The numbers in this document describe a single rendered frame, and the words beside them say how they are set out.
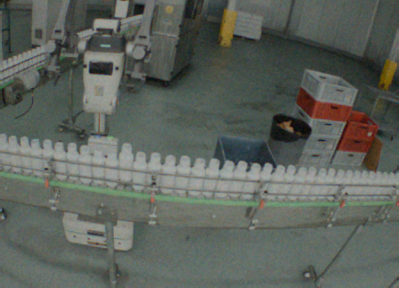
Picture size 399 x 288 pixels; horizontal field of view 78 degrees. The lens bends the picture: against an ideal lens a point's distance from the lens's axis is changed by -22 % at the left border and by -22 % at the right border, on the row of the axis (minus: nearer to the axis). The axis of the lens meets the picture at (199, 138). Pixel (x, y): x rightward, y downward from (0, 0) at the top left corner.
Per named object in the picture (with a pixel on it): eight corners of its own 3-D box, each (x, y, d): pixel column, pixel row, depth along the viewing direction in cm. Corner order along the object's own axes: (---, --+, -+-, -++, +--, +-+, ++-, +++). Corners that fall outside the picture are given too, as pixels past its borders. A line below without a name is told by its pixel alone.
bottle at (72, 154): (77, 182, 121) (76, 150, 113) (66, 178, 121) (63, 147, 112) (82, 174, 126) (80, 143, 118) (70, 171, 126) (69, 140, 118)
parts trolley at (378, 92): (361, 136, 480) (380, 87, 431) (347, 121, 527) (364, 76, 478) (395, 142, 498) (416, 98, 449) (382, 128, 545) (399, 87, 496)
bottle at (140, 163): (131, 181, 130) (134, 150, 121) (144, 182, 131) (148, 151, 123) (131, 190, 125) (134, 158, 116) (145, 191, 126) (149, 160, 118)
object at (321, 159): (291, 167, 353) (297, 152, 342) (279, 148, 387) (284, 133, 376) (328, 167, 368) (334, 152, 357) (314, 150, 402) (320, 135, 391)
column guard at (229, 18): (218, 45, 835) (225, 10, 780) (215, 42, 869) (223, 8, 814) (232, 47, 842) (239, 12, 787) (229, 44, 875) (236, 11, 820)
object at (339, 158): (331, 165, 374) (337, 151, 363) (319, 148, 409) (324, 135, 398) (361, 166, 387) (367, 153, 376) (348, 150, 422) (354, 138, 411)
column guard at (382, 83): (381, 90, 884) (391, 61, 829) (375, 86, 918) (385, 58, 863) (388, 92, 891) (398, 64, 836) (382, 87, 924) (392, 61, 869)
